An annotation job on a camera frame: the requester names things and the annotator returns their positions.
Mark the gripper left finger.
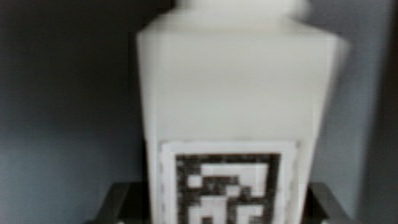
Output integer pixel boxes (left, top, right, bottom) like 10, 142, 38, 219
88, 182, 152, 224

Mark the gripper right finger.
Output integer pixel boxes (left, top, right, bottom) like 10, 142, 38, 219
304, 183, 360, 224

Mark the white table leg front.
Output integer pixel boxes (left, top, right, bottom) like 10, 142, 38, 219
139, 0, 347, 224

